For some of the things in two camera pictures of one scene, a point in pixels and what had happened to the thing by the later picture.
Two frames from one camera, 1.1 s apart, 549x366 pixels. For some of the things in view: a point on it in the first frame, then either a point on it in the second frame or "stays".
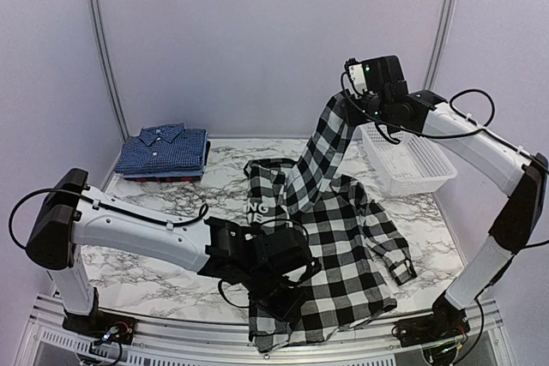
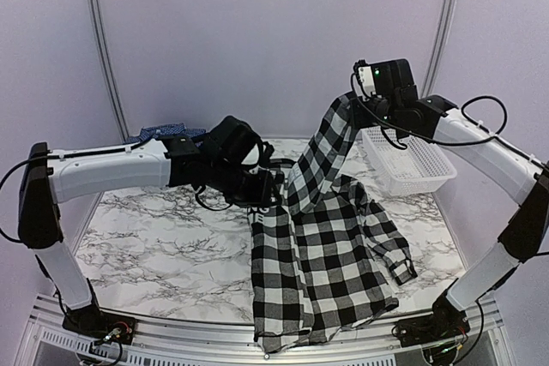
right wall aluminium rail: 444,21 stays
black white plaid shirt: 352,236 stays
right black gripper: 352,115 stays
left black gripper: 294,306 to 262,193
